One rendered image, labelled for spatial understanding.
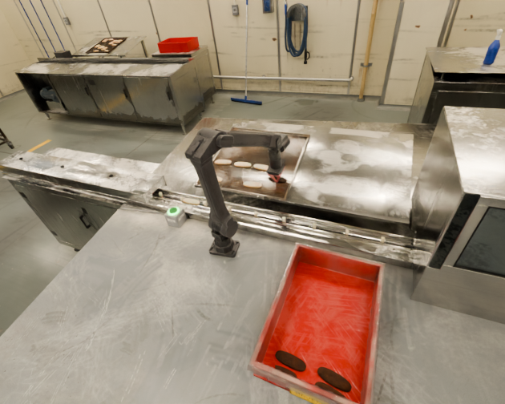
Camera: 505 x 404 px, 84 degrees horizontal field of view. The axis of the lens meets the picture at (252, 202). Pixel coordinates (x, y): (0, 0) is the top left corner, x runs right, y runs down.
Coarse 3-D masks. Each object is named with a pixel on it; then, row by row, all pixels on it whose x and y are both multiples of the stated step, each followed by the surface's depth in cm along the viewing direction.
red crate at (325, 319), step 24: (312, 288) 105; (336, 288) 104; (360, 288) 103; (288, 312) 99; (312, 312) 98; (336, 312) 97; (360, 312) 96; (288, 336) 93; (312, 336) 92; (336, 336) 91; (360, 336) 90; (264, 360) 88; (312, 360) 86; (336, 360) 86; (360, 360) 85; (312, 384) 82; (360, 384) 80
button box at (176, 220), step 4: (180, 208) 136; (180, 212) 135; (184, 212) 138; (168, 216) 134; (172, 216) 133; (176, 216) 133; (180, 216) 136; (184, 216) 139; (168, 220) 136; (172, 220) 135; (176, 220) 134; (180, 220) 136; (184, 220) 140; (168, 224) 138; (172, 224) 137; (176, 224) 136; (180, 224) 137
